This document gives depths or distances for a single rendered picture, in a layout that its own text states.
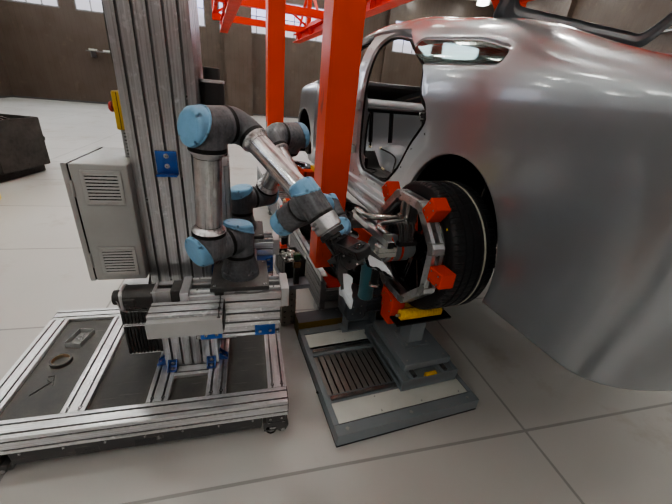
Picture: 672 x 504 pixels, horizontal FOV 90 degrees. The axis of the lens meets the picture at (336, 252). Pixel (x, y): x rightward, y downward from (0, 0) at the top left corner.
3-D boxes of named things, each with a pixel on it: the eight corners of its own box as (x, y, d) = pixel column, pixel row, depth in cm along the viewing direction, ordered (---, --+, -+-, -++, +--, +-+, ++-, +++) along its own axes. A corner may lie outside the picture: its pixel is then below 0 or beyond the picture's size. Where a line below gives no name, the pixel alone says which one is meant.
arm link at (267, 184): (242, 196, 185) (278, 115, 147) (264, 192, 195) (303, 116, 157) (252, 213, 182) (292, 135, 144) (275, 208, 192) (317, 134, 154)
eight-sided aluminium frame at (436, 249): (427, 321, 161) (455, 214, 137) (416, 322, 159) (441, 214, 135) (378, 267, 206) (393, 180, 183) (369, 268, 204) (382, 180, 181)
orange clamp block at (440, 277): (440, 278, 151) (453, 288, 144) (425, 279, 149) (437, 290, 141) (444, 264, 148) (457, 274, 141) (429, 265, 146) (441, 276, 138)
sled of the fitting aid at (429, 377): (454, 380, 194) (458, 367, 190) (400, 393, 183) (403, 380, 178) (410, 326, 236) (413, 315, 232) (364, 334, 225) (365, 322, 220)
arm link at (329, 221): (337, 206, 87) (312, 221, 83) (347, 221, 87) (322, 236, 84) (328, 214, 94) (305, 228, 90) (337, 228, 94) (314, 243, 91)
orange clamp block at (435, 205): (441, 222, 148) (452, 210, 141) (426, 223, 146) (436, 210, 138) (435, 209, 151) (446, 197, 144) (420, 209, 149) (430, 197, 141)
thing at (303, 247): (330, 302, 239) (333, 275, 230) (318, 304, 236) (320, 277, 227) (273, 198, 446) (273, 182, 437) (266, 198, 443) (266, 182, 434)
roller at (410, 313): (445, 316, 182) (447, 307, 180) (397, 323, 173) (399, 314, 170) (438, 310, 187) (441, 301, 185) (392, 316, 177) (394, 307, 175)
